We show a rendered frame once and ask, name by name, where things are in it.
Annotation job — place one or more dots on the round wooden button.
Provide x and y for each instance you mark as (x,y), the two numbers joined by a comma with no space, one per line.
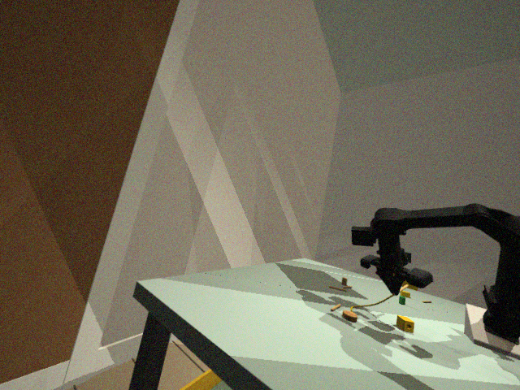
(351,316)

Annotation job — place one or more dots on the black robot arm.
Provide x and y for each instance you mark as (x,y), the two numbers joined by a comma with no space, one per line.
(502,317)

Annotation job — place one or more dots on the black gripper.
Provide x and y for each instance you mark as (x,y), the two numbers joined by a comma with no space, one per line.
(389,263)

